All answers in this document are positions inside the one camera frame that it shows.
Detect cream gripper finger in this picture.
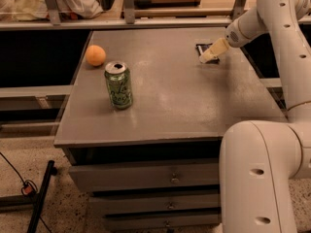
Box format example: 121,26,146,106
199,38,229,63

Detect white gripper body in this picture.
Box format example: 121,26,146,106
225,18,252,48

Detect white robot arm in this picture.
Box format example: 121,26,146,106
200,0,311,233

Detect green soda can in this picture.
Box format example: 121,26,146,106
104,61,133,110

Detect grey drawer cabinet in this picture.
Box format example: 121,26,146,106
52,26,290,233

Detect orange fruit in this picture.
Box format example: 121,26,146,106
86,45,106,66

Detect bottom grey drawer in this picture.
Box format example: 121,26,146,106
103,210,221,231

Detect grey drawer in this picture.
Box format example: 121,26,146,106
103,210,221,231
89,190,220,215
69,158,219,192

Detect top grey drawer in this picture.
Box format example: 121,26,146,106
69,158,219,192

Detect middle grey drawer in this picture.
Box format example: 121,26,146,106
89,190,220,215

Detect white cloth on shelf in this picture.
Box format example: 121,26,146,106
0,0,103,21

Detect black stand leg left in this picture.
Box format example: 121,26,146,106
27,160,57,233

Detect grey metal railing frame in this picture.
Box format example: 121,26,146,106
0,0,311,31

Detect black cable with orange plug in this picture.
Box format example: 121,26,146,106
0,150,52,233

